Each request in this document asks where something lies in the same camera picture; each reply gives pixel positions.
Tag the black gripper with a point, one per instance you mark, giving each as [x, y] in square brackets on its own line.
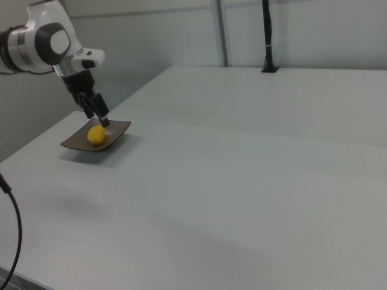
[80, 84]

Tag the yellow lemon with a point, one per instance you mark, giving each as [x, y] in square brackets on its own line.
[96, 136]

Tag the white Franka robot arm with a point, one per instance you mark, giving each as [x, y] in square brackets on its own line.
[33, 42]

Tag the brown square ceramic plate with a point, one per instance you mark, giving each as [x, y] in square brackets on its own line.
[118, 130]

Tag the black pole with base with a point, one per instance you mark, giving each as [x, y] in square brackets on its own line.
[268, 27]

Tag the grey metal wall post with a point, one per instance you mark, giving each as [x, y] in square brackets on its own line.
[223, 33]

